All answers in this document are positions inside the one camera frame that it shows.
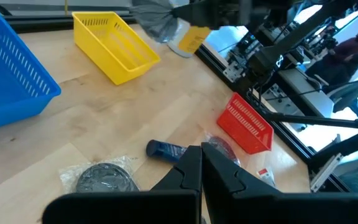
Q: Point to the small white toothpaste tube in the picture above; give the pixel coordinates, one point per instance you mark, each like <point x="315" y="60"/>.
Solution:
<point x="264" y="174"/>

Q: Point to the blue plastic basket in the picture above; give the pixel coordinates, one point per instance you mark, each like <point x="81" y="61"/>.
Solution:
<point x="11" y="77"/>

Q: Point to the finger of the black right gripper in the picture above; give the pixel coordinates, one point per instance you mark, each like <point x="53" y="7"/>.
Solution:
<point x="197" y="14"/>

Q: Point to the person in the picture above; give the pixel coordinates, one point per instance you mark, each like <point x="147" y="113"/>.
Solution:
<point x="340" y="73"/>
<point x="350" y="46"/>

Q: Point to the yellow plastic basket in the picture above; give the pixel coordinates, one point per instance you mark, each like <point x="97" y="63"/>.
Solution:
<point x="117" y="46"/>

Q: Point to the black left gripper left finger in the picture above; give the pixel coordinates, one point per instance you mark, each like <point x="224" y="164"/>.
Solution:
<point x="166" y="205"/>

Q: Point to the dark blue travel tube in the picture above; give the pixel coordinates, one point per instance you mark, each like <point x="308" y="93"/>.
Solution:
<point x="163" y="150"/>

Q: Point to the white desk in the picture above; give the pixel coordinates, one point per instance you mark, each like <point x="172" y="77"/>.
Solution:
<point x="306" y="93"/>

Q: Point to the red plastic basket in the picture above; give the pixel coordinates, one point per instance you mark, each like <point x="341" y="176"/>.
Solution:
<point x="244" y="124"/>

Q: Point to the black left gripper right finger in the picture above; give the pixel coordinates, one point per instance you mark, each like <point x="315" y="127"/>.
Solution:
<point x="244" y="205"/>

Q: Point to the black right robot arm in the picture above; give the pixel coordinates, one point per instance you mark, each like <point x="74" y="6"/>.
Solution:
<point x="291" y="37"/>

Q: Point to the grey office chair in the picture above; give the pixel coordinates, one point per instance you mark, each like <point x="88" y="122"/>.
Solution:
<point x="350" y="95"/>

